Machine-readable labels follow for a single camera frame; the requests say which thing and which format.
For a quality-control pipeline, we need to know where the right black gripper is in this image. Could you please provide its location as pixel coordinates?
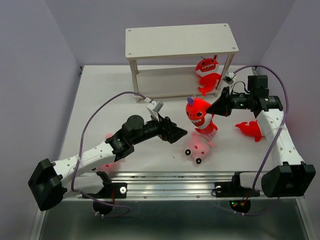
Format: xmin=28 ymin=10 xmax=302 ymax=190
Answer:
xmin=205 ymin=86 xmax=254 ymax=117

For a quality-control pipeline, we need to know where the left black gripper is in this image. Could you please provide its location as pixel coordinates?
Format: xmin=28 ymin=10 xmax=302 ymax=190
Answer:
xmin=131 ymin=110 xmax=187 ymax=145

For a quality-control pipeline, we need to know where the red shark plush toy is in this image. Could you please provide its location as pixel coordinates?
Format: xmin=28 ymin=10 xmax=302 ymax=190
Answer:
xmin=235 ymin=120 xmax=264 ymax=143

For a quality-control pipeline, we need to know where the red shark plush white belly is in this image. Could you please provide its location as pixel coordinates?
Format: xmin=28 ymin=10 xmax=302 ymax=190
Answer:
xmin=195 ymin=55 xmax=221 ymax=97

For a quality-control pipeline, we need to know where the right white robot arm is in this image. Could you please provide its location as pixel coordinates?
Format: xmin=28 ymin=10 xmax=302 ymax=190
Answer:
xmin=207 ymin=75 xmax=316 ymax=198

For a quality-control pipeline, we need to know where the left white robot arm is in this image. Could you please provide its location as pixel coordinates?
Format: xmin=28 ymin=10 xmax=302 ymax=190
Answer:
xmin=28 ymin=115 xmax=188 ymax=211

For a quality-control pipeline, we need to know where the white two-tier shelf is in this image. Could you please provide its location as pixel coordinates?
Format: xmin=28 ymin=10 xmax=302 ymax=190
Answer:
xmin=125 ymin=23 xmax=239 ymax=102

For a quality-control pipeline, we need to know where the red plush purple horn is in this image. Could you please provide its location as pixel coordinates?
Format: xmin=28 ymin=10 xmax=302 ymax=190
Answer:
xmin=185 ymin=96 xmax=218 ymax=135

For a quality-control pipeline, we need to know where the pink striped plush centre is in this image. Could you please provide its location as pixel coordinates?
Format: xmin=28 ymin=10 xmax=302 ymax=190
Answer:
xmin=184 ymin=130 xmax=217 ymax=166

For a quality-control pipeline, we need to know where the pink striped plush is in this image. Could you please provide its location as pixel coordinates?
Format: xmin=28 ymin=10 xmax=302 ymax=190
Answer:
xmin=184 ymin=130 xmax=217 ymax=166
xmin=101 ymin=132 xmax=121 ymax=173

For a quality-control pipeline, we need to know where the pink striped plush left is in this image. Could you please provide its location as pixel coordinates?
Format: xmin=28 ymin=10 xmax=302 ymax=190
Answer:
xmin=101 ymin=132 xmax=121 ymax=173

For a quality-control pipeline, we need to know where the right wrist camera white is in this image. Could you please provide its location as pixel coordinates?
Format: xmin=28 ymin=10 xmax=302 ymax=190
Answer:
xmin=222 ymin=71 xmax=237 ymax=86

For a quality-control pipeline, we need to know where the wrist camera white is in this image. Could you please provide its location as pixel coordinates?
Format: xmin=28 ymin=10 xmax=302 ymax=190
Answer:
xmin=222 ymin=71 xmax=237 ymax=86
xmin=144 ymin=97 xmax=164 ymax=121

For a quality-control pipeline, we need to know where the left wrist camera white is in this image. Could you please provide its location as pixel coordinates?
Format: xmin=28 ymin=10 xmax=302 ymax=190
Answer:
xmin=144 ymin=97 xmax=164 ymax=121

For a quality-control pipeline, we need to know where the aluminium rail frame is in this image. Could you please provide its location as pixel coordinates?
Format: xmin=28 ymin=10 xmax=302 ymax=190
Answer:
xmin=31 ymin=65 xmax=318 ymax=240

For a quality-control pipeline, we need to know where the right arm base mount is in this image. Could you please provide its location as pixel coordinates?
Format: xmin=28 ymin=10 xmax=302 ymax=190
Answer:
xmin=211 ymin=172 xmax=260 ymax=215

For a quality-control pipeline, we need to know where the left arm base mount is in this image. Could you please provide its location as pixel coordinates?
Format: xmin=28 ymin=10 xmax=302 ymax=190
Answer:
xmin=81 ymin=171 xmax=131 ymax=218

